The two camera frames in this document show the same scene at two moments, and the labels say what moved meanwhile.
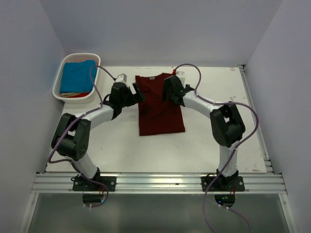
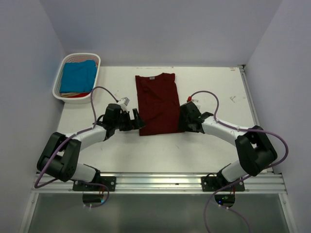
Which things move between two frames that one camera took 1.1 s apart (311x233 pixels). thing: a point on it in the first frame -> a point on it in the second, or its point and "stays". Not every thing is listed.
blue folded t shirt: (76, 77) stays
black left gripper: (139, 96) -> (130, 123)
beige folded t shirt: (66, 94) stays
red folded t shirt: (83, 94) stays
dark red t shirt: (156, 117) stays
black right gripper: (165, 94) -> (182, 125)
